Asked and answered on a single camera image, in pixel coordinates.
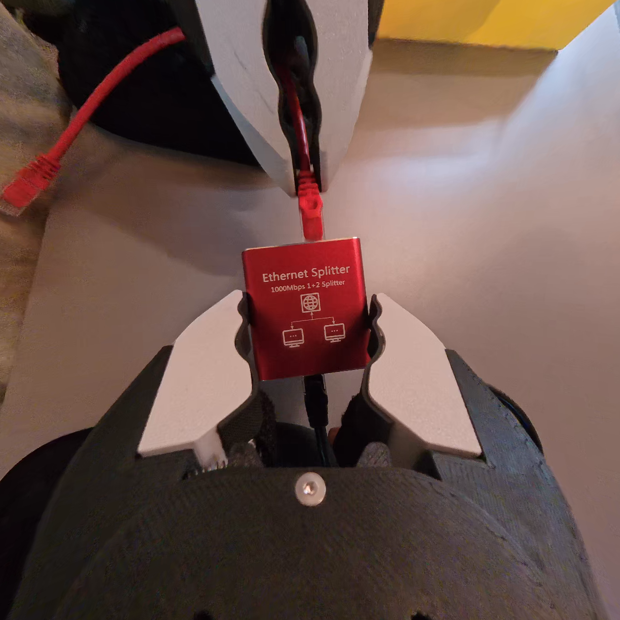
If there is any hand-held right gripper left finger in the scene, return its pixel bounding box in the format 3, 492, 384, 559
137, 290, 261, 469

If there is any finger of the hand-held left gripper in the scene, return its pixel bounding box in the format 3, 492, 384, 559
303, 0, 375, 193
194, 0, 297, 197

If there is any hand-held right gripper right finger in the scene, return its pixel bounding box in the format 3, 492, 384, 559
362, 292, 484, 461

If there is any red ethernet splitter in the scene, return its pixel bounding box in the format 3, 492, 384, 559
241, 237, 372, 382

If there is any black ethernet cable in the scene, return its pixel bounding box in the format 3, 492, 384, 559
303, 374, 338, 468

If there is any yellow plastic bin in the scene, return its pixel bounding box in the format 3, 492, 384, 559
377, 0, 617, 51

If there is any red ethernet cable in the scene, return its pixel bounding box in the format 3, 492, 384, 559
0, 26, 324, 241

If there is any grey desk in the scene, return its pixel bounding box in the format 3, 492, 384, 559
0, 10, 620, 620

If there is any black padded wrist rest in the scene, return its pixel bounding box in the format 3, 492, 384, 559
57, 0, 264, 168

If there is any person's cream clothing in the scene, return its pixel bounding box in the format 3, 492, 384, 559
0, 7, 73, 403

